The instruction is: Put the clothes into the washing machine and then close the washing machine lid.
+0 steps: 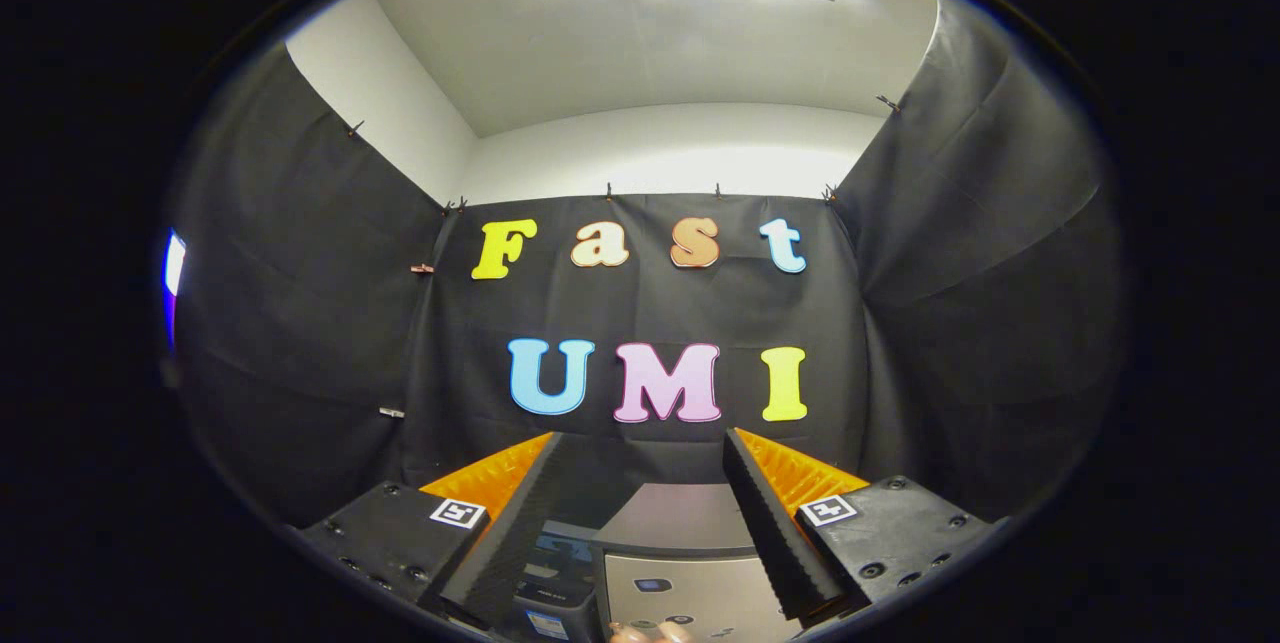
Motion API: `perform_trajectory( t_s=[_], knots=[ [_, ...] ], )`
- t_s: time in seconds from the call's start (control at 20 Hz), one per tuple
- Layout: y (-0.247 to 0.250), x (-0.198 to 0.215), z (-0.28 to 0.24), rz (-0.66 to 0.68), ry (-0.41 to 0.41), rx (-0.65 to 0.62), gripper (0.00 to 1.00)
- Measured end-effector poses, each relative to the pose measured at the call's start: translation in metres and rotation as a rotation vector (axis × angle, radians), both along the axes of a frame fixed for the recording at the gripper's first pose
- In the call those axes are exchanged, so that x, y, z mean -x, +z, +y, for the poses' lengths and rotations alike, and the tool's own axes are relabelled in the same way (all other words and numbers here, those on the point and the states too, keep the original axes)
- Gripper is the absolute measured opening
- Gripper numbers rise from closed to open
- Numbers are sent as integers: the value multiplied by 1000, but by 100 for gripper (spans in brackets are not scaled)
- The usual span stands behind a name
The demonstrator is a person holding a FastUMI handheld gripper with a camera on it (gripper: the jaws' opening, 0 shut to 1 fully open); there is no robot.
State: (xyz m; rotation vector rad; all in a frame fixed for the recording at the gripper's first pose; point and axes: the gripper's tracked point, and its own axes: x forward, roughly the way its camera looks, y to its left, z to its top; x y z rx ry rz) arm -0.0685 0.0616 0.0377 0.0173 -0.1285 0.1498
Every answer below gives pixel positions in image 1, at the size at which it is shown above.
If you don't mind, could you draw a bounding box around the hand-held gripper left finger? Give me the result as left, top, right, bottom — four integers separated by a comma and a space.
296, 430, 569, 632

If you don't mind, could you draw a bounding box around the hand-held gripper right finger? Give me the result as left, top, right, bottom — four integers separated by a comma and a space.
721, 426, 1010, 626

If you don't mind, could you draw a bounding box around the grey washing machine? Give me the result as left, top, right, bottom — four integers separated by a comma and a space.
515, 481, 806, 643

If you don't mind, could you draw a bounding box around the black backdrop cloth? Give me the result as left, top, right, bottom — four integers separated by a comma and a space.
160, 0, 1126, 529

